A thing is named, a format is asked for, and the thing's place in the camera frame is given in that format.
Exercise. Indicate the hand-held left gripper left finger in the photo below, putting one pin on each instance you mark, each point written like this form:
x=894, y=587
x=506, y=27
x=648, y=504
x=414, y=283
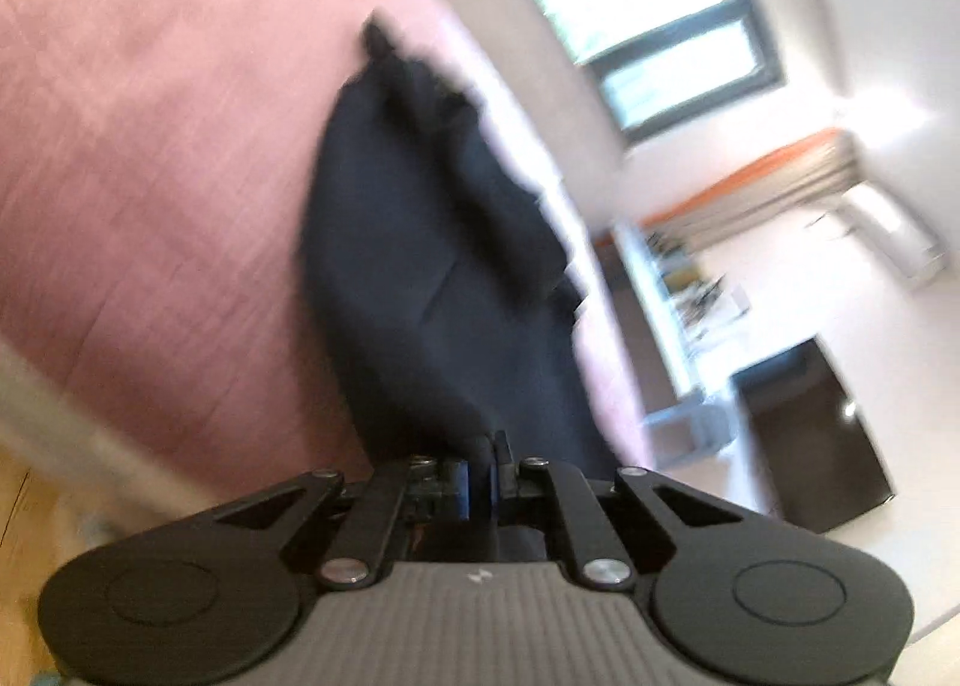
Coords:
x=375, y=521

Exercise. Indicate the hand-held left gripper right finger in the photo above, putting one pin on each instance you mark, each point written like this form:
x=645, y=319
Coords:
x=577, y=521

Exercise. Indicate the black hoodie with white stripes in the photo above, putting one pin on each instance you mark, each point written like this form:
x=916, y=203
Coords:
x=450, y=266

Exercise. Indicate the black television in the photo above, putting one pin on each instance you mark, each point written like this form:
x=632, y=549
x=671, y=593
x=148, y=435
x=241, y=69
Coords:
x=817, y=438

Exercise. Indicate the beige and orange curtain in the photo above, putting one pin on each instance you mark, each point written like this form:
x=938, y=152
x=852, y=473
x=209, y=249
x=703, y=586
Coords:
x=757, y=187

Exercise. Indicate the bed with pink cover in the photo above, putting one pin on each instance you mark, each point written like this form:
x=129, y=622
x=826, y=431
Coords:
x=150, y=168

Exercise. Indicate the white air conditioner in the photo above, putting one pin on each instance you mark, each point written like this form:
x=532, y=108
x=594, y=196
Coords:
x=892, y=232

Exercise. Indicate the dark framed window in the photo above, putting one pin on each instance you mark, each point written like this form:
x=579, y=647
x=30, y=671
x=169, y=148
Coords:
x=645, y=3

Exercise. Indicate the wall shelf with items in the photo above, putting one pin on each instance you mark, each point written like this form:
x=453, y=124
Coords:
x=675, y=311

